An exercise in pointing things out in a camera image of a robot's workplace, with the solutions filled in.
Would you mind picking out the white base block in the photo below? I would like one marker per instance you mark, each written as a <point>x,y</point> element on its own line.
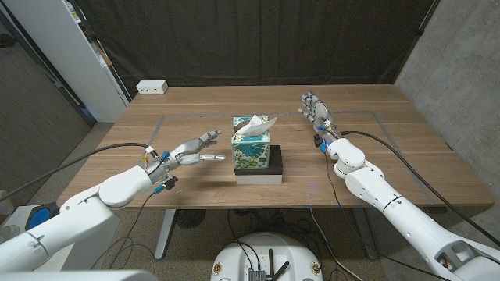
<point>258,179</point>

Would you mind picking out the white tissue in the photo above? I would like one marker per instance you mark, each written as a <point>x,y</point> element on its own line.
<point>256,125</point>

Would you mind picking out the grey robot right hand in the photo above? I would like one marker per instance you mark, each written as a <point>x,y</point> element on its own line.
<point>320,115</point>

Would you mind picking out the cardboard box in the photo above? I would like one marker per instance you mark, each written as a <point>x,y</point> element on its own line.
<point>4,201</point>

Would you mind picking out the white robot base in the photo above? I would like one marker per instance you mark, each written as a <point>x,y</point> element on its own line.
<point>230,257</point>

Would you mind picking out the black backdrop stand pole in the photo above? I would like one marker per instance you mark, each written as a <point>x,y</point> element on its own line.
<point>420,31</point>

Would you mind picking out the black foam block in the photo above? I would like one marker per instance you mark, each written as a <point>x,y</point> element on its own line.
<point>275,164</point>

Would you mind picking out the black backdrop curtain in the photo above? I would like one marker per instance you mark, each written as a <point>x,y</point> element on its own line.
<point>254,39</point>

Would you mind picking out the white floor platform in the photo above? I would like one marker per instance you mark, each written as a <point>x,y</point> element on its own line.
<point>97,253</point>

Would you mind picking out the black antenna module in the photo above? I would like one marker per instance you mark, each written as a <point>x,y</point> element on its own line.
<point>256,275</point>

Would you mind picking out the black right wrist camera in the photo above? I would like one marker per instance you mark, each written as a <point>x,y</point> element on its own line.
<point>318,140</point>

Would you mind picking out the white cabinet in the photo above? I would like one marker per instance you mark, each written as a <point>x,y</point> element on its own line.
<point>66,50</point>

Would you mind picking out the white power outlet box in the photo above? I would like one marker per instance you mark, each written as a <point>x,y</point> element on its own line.
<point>152,87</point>

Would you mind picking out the black and blue foot pedal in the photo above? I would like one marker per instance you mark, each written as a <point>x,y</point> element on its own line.
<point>39,216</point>

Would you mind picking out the teal floral tissue box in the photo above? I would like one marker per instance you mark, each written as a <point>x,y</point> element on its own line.
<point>250,152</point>

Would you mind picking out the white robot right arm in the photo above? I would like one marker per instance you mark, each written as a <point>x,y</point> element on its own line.
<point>371,183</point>

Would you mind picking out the black round floor fan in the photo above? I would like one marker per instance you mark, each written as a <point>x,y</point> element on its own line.
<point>190,218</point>

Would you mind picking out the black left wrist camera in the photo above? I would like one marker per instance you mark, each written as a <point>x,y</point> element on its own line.
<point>171,182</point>

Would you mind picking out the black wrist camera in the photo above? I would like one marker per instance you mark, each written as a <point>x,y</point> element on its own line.
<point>318,140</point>
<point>171,182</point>

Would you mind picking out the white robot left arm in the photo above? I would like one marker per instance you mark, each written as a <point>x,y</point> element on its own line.
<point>78,218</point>

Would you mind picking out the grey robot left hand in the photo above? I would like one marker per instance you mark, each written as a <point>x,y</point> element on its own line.
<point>183,150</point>

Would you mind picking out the white table leg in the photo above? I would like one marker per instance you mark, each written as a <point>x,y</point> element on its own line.
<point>164,234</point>

